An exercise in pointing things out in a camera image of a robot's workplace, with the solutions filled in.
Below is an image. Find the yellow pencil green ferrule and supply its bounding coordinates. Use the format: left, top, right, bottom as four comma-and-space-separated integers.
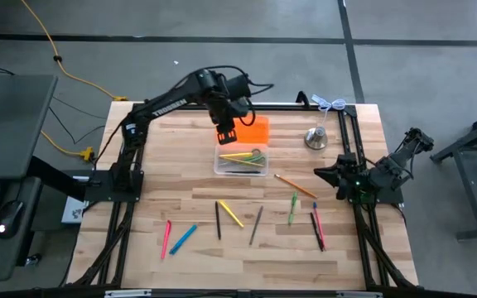
219, 156, 266, 168

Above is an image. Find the thick yellow highlighter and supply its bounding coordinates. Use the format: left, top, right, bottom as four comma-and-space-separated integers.
216, 199, 246, 229

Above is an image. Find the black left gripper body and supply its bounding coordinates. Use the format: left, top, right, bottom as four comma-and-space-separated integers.
209, 93, 251, 130

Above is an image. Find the orange pencil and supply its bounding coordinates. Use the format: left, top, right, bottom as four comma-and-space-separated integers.
273, 173, 319, 200

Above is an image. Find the yellow extension cord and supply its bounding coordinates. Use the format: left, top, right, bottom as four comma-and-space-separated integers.
40, 130, 96, 164
19, 0, 129, 103

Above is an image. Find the dark grey capped pen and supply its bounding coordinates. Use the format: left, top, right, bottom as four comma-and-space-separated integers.
214, 200, 223, 242

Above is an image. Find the blue object right edge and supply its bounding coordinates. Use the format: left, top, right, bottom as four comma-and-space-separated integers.
312, 201, 327, 252

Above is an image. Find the brass cylinder stand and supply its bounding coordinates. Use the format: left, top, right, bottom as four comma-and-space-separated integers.
303, 125, 330, 151

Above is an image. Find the black office desk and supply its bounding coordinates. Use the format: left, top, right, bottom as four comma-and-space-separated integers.
0, 74, 60, 283

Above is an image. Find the clear plastic supply box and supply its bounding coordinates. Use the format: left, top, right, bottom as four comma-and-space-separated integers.
213, 142, 270, 178

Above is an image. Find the black computer mouse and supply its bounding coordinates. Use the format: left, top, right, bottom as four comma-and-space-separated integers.
0, 199, 26, 240

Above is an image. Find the blue pen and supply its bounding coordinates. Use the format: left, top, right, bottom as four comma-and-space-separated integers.
168, 223, 199, 256

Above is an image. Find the green pen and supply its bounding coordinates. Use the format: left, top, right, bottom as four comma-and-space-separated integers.
287, 190, 299, 227

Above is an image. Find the white bundled cable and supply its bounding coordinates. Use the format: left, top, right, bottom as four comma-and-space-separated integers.
310, 94, 348, 126

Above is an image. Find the pink pen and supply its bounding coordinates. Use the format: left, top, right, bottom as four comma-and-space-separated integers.
160, 219, 173, 262

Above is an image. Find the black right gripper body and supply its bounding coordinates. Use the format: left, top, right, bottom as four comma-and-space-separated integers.
334, 153, 359, 200

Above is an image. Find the black aluminium table frame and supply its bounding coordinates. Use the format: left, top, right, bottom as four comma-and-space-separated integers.
66, 101, 420, 291

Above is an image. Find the grey clear-barrel pen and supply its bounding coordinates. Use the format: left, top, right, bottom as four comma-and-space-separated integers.
248, 204, 265, 247

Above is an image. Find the orange plastic box lid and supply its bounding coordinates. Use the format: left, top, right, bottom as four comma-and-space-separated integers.
232, 115, 271, 146

